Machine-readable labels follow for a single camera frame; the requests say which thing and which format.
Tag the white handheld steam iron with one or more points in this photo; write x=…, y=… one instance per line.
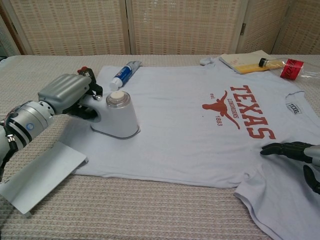
x=120, y=120

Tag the blue white toothpaste tube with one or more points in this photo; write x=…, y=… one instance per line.
x=122, y=75

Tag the beige woven tablecloth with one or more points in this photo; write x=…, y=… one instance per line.
x=125, y=212

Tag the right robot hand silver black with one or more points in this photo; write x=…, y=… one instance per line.
x=313, y=157

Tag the woven folding screen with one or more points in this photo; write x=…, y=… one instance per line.
x=175, y=25

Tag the clear plastic bottle red label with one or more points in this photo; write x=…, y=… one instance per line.
x=290, y=68

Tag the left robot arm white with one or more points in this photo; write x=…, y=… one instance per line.
x=27, y=122

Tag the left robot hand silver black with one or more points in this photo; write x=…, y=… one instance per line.
x=65, y=90

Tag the white Texas Longhorns T-shirt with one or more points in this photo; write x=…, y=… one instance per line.
x=175, y=125

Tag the yellow white notebook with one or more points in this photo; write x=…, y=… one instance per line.
x=240, y=62

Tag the white flat plastic board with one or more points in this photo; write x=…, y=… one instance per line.
x=40, y=180

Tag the small black bottle red cap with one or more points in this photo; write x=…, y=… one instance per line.
x=87, y=73

